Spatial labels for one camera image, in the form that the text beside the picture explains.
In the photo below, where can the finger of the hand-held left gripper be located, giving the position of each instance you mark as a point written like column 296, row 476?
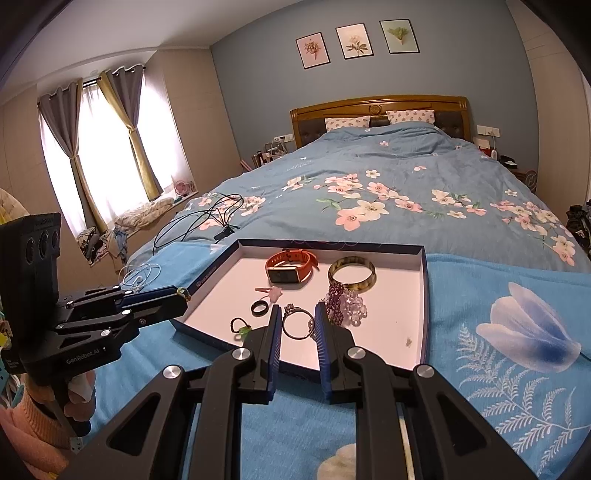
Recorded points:
column 152, row 295
column 152, row 311

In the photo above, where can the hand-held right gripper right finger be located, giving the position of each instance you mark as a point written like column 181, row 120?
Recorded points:
column 323, row 350

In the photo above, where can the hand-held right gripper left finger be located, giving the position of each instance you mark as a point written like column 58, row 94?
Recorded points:
column 276, row 341

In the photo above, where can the pink flower hair clip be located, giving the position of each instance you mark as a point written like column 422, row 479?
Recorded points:
column 275, row 293

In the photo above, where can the shallow blue-rimmed box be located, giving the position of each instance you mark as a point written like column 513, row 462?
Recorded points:
column 392, row 300

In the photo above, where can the person's left forearm pink sleeve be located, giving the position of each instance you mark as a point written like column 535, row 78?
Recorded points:
column 27, row 424

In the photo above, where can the person's left hand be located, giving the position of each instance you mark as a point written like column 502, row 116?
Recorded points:
column 81, row 397

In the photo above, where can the orange smartwatch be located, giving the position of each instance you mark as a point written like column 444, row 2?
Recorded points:
column 282, row 275

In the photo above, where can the pile of clothes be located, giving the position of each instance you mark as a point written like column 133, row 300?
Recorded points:
column 104, row 242

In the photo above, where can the beige puffer jacket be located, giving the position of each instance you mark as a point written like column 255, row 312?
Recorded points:
column 11, row 205

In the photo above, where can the cream quilt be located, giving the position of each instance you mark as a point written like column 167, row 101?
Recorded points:
column 143, row 212

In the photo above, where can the yellow-green bangle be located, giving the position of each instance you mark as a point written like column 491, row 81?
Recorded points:
column 351, row 263

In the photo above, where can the small pink fan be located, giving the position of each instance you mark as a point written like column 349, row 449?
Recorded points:
column 181, row 188

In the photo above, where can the white sheer curtain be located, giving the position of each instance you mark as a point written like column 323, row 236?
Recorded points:
column 106, row 152

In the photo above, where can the grey and olive curtain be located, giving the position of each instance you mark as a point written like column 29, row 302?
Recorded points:
column 129, row 101
column 60, row 124

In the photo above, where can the bedside clutter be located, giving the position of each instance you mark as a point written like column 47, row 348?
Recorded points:
column 263, row 157

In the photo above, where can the blue floral duvet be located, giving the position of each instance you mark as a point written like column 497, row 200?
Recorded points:
column 392, row 161

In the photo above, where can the white spotted pillow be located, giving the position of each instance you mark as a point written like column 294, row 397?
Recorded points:
column 411, row 117
column 347, row 123

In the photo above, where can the wooden headboard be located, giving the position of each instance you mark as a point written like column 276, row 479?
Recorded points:
column 378, row 100

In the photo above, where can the red box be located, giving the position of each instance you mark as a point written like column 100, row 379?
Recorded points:
column 485, row 147

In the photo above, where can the wooden nightstand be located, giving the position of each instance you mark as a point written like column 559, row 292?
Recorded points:
column 524, row 180

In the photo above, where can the black tissue box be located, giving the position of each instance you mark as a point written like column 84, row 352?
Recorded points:
column 510, row 162

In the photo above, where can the dark bag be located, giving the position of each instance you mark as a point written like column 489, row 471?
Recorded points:
column 579, row 230

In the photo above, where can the pink framed flower picture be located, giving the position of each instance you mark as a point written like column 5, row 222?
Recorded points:
column 313, row 50

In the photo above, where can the cream framed flower picture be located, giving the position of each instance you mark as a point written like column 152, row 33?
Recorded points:
column 353, row 41

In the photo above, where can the green framed leaf picture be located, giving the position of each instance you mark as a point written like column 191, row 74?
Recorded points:
column 398, row 37

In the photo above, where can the white wall socket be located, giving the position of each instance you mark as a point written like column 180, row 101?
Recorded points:
column 488, row 129
column 282, row 137

